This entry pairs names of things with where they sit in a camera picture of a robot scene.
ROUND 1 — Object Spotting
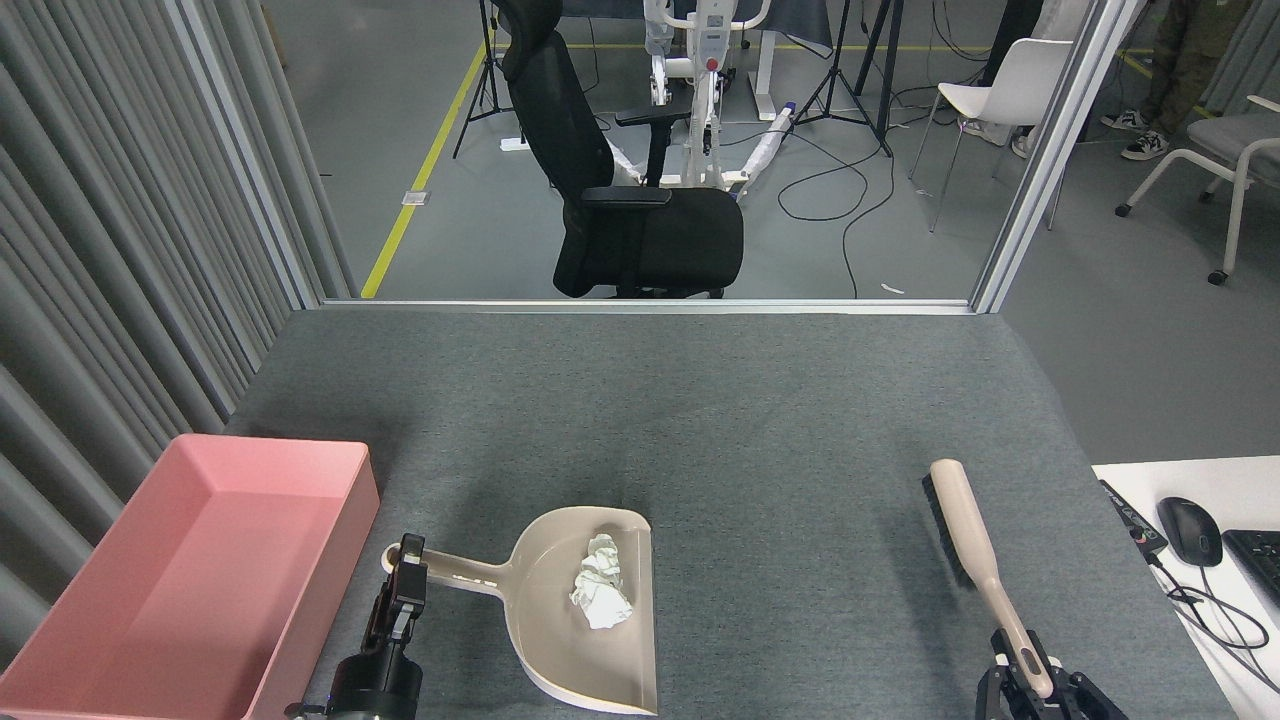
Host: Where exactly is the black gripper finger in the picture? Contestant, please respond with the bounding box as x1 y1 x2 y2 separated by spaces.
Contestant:
362 534 427 653
1045 660 1131 720
978 628 1046 720

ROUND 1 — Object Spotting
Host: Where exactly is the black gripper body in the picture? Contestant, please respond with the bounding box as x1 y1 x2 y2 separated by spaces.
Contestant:
328 648 423 720

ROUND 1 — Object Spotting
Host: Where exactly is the beige plastic dustpan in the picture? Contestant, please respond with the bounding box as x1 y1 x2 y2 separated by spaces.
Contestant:
382 506 659 716

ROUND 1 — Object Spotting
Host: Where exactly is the beige brush with black bristles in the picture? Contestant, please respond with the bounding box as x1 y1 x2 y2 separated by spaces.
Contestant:
922 459 1056 699

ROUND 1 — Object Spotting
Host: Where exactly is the large white paper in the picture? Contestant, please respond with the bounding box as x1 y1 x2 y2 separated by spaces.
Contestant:
570 570 634 630

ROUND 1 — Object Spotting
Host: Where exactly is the small white paper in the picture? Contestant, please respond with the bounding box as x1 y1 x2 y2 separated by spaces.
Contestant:
583 533 623 581

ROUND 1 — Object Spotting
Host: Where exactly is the pink plastic bin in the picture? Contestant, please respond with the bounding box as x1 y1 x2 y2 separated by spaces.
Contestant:
0 433 382 720

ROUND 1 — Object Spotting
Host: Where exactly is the black flat device with buttons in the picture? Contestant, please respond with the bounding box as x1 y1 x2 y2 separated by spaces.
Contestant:
1098 479 1169 558

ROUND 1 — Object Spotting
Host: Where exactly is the black computer mouse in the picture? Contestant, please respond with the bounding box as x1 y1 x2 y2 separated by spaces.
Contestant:
1157 497 1224 568

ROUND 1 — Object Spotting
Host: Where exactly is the black keyboard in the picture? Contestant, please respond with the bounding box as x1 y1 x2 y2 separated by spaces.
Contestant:
1222 529 1280 606

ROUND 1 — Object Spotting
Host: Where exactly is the white desk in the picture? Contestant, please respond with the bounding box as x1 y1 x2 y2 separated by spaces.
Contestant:
1092 456 1280 720

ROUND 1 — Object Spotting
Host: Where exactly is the black office chair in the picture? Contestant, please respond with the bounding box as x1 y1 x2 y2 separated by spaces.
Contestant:
500 0 745 299

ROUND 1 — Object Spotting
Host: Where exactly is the grey pleated curtain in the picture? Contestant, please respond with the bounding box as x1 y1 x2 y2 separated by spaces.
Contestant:
0 0 356 671
1200 0 1280 116

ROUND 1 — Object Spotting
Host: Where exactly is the black tripod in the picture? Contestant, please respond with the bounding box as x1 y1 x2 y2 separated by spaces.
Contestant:
820 0 906 158
452 0 526 159

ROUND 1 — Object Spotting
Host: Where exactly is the white plastic chair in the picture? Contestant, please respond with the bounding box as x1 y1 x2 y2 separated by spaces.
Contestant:
908 38 1076 233

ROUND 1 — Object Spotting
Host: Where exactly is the white stand on wheels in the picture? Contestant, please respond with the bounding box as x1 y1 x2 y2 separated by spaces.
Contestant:
603 0 801 201

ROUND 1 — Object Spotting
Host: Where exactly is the person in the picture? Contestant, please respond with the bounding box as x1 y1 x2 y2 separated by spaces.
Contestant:
1100 0 1251 161
960 0 1091 159

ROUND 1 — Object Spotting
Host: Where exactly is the black mouse cable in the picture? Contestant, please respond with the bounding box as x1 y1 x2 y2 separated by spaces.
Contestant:
1150 555 1280 693

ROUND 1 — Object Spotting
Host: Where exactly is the silver table edge rail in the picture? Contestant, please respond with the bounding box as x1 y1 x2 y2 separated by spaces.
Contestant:
320 298 976 316

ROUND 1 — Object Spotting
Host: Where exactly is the black floor cable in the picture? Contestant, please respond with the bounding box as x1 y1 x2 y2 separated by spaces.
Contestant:
778 130 896 299

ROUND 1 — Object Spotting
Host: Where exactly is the silver post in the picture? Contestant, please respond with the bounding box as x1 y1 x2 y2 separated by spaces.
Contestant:
970 0 1141 314
165 0 326 311

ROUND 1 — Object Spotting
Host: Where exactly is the grey armchair with white frame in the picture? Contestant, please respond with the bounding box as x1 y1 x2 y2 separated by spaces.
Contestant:
1115 95 1280 286

